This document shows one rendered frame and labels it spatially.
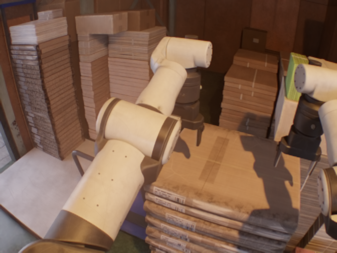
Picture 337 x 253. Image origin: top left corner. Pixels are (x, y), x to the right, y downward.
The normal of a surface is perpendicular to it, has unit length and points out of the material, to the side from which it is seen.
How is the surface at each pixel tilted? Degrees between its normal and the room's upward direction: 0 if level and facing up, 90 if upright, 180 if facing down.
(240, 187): 0
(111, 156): 17
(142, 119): 29
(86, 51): 91
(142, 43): 92
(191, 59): 90
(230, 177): 0
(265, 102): 88
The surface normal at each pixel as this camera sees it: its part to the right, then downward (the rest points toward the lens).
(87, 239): 0.55, -0.44
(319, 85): -0.11, 0.47
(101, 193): 0.15, -0.67
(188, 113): -0.42, 0.48
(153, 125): 0.06, -0.48
